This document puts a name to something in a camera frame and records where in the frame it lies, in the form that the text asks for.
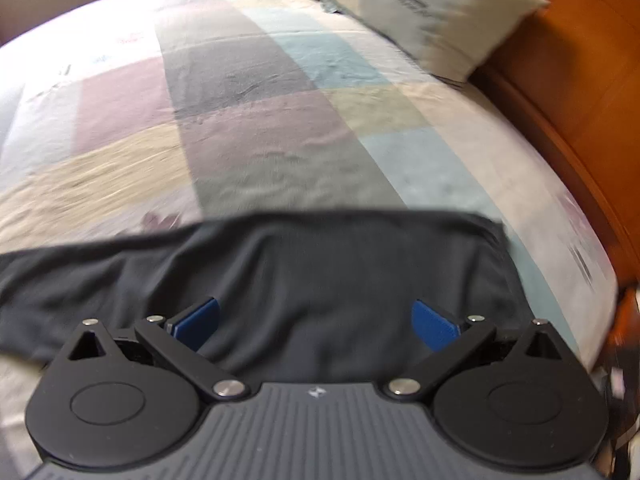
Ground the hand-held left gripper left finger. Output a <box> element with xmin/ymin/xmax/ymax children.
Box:
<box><xmin>65</xmin><ymin>296</ymin><xmax>251</xmax><ymax>402</ymax></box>

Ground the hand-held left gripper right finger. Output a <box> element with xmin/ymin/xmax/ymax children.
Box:
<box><xmin>384</xmin><ymin>300</ymin><xmax>571</xmax><ymax>402</ymax></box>

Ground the dark grey sweater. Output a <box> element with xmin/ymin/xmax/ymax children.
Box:
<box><xmin>0</xmin><ymin>212</ymin><xmax>531</xmax><ymax>386</ymax></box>

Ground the bed with patchwork sheet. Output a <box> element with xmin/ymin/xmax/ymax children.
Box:
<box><xmin>0</xmin><ymin>0</ymin><xmax>621</xmax><ymax>480</ymax></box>

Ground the orange wooden headboard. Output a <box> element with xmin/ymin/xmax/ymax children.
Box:
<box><xmin>470</xmin><ymin>0</ymin><xmax>640</xmax><ymax>301</ymax></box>

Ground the cream printed pillow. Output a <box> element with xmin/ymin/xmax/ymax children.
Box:
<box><xmin>290</xmin><ymin>0</ymin><xmax>551</xmax><ymax>86</ymax></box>

